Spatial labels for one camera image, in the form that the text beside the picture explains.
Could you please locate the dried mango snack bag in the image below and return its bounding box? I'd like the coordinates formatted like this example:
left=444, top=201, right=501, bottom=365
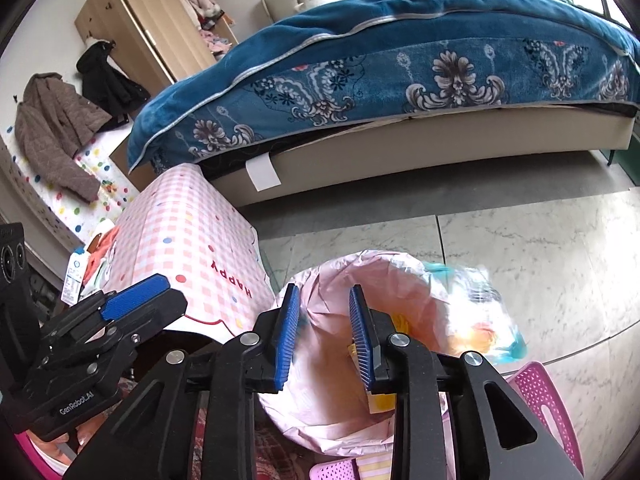
left=349, top=260, right=528, bottom=413

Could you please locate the pink lined trash bin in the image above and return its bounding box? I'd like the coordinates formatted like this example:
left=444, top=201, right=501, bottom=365
left=257, top=249, right=482, bottom=458

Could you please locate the blue white milk carton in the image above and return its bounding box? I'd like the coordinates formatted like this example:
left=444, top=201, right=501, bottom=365
left=61, top=247, right=89, bottom=307

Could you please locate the coral fuzzy cloth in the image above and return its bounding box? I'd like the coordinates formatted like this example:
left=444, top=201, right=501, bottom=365
left=82, top=226, right=119, bottom=285

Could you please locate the pink checkered tablecloth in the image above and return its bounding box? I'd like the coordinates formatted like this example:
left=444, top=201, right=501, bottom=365
left=86, top=164, right=276, bottom=342

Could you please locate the white polka dot cabinet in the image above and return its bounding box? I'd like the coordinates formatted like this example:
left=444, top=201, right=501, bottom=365
left=1, top=124, right=139, bottom=249

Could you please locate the white paper tag on bed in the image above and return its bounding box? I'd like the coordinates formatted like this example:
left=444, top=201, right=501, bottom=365
left=245, top=153, right=281, bottom=192

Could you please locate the brown quilted jacket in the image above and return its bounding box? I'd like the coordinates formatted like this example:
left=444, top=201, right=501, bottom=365
left=15, top=73, right=111, bottom=203

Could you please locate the black jacket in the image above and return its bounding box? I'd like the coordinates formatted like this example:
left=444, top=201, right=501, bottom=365
left=76, top=40, right=151, bottom=132

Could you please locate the blue floral bed blanket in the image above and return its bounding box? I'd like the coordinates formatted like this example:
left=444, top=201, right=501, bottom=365
left=127, top=0, right=639, bottom=171

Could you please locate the tall wooden wardrobe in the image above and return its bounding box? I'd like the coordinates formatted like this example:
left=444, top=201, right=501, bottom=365
left=75, top=0, right=238, bottom=96

